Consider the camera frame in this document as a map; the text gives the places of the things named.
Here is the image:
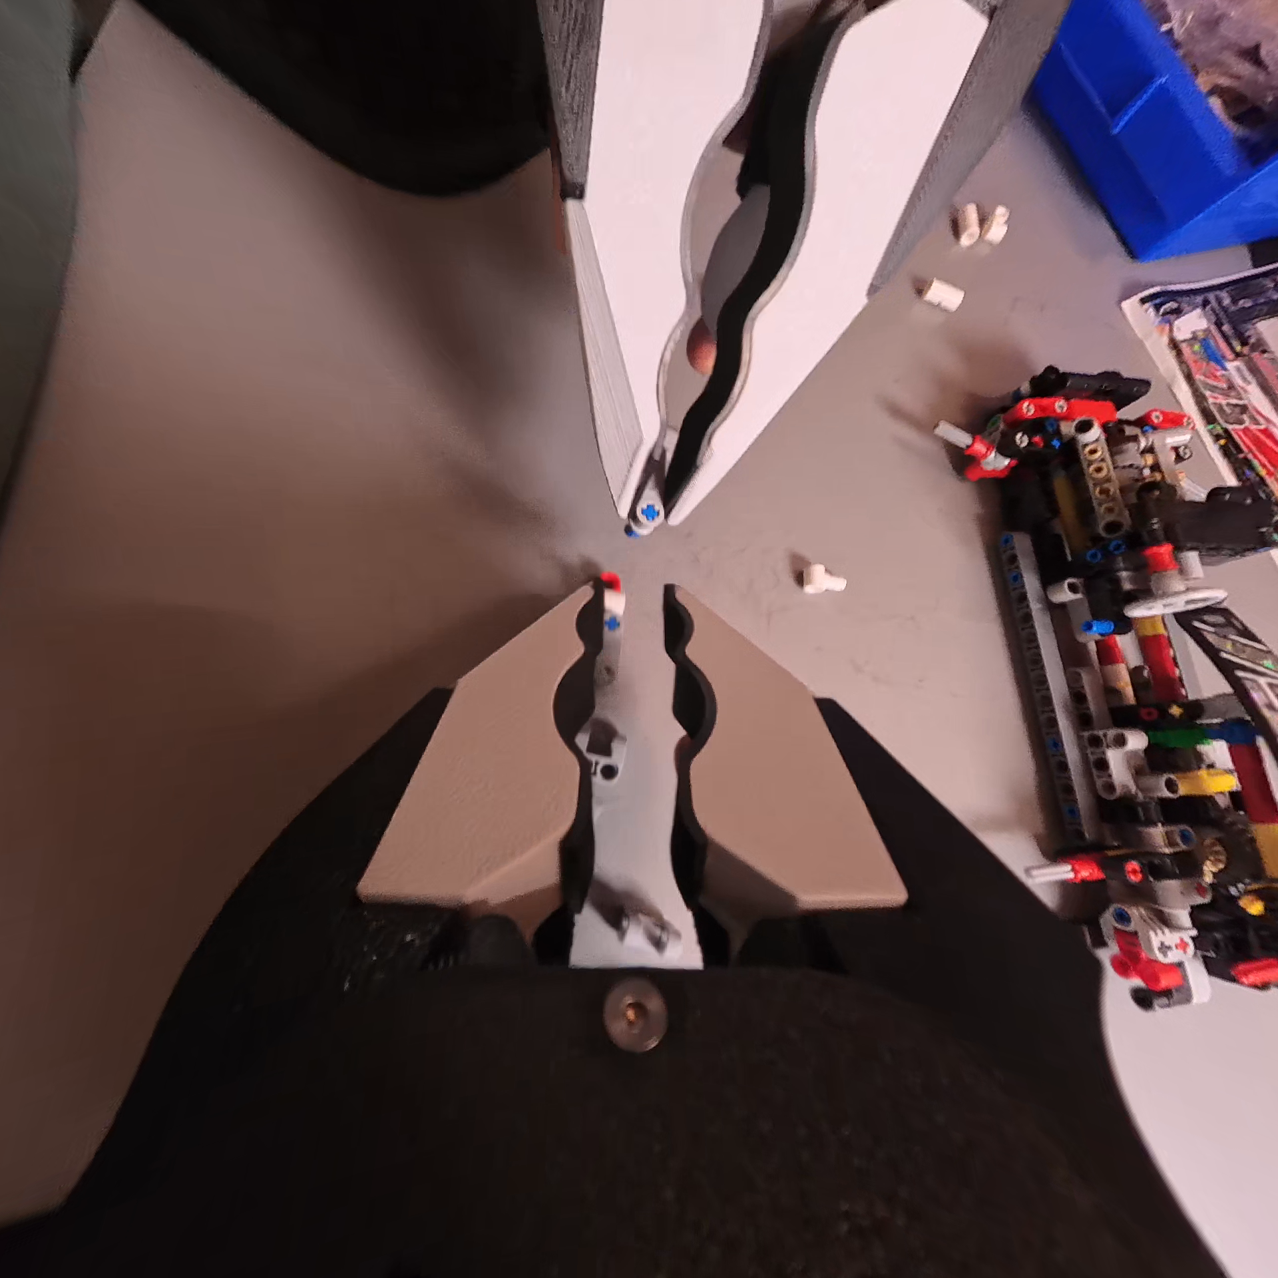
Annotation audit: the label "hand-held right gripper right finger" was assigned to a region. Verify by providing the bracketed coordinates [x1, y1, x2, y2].
[661, 584, 911, 946]

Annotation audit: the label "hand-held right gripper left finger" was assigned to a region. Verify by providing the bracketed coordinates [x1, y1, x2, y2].
[357, 584, 602, 941]

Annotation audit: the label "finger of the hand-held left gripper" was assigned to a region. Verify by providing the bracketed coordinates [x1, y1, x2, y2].
[666, 0, 991, 529]
[566, 0, 773, 518]

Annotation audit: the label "blue plastic bin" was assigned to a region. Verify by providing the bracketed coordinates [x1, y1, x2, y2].
[1028, 0, 1278, 264]

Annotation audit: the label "clear bags of parts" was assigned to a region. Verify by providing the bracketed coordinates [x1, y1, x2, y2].
[1149, 0, 1278, 156]

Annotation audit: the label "black mesh cushion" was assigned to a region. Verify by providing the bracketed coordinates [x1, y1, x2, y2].
[139, 0, 554, 195]

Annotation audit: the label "holographic sticker sheet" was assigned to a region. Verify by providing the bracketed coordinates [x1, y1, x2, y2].
[1121, 266, 1278, 486]

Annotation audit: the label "toy brick car chassis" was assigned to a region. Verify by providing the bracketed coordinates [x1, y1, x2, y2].
[932, 365, 1278, 1016]

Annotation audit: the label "person's green sweatshirt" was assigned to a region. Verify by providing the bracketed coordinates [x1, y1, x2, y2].
[0, 0, 84, 520]

